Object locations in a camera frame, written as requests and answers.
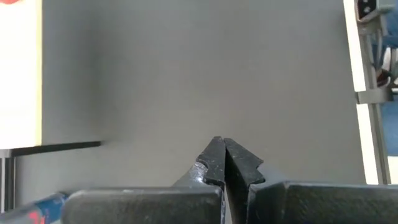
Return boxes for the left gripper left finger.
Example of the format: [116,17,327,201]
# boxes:
[62,136,225,224]

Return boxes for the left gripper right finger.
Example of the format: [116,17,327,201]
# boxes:
[224,138,398,224]

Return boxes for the black table mat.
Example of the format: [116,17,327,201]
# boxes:
[15,0,368,224]

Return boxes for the small black camera box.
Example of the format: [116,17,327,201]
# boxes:
[354,0,394,24]

